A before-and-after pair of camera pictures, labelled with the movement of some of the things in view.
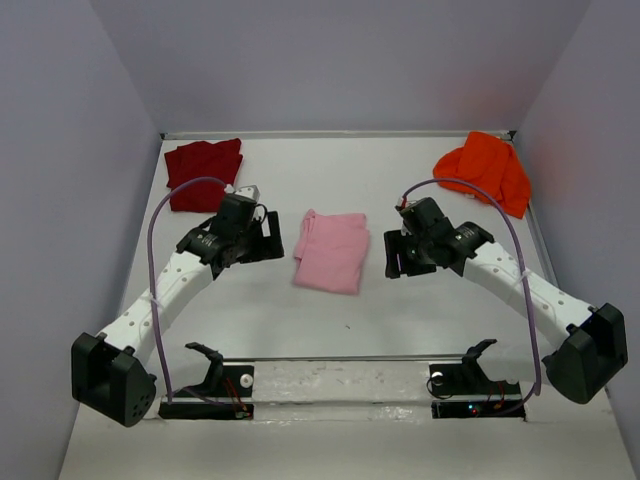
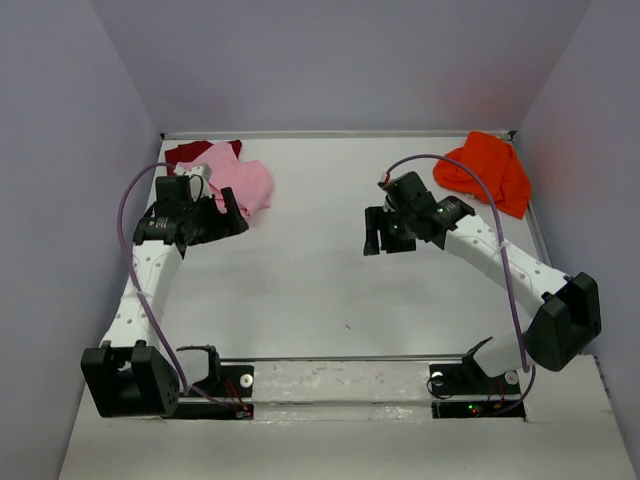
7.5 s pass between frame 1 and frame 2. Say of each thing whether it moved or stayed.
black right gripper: moved
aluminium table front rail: stayed
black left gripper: moved
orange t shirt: stayed
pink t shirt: moved
